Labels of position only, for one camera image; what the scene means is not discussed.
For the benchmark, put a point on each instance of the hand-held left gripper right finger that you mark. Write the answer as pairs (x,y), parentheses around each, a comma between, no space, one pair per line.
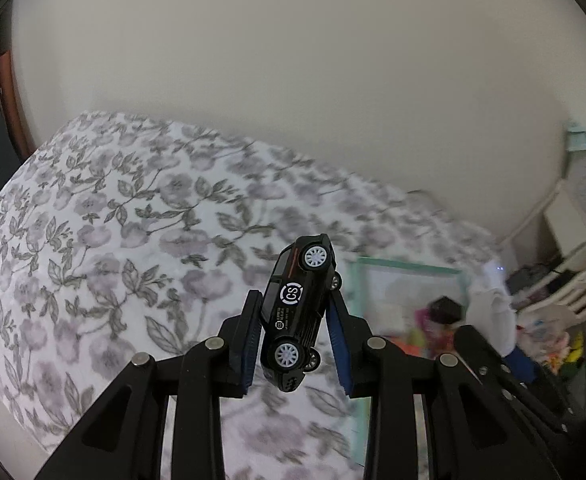
(340,355)

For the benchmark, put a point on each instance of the white wooden furniture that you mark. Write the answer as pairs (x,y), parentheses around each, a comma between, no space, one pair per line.
(565,220)

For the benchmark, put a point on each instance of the brown door frame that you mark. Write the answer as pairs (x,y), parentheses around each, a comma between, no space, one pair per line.
(10,105)

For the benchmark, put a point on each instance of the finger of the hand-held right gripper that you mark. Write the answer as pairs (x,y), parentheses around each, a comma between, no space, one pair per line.
(520,366)
(488,355)

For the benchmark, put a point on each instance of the black rectangular adapter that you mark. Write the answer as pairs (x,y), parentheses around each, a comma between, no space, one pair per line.
(445,310)

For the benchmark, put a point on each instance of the colourful toy pile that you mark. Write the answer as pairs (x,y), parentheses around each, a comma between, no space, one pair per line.
(568,355)

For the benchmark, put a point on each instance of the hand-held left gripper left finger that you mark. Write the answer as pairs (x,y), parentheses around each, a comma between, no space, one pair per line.
(249,345)

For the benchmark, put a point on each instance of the grey floral blanket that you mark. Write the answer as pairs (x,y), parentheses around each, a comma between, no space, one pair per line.
(98,235)

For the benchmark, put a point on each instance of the black power bank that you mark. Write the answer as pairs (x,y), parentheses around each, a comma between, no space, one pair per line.
(523,275)

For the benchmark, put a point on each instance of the teal paper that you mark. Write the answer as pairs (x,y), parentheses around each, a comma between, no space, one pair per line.
(580,140)

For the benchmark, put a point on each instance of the teal-rimmed white tray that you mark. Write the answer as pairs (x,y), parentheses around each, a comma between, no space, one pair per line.
(393,300)

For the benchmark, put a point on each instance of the black toy car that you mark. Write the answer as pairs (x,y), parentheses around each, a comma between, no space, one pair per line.
(293,310)

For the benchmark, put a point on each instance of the white power bank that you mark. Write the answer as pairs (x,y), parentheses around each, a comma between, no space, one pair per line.
(490,305)

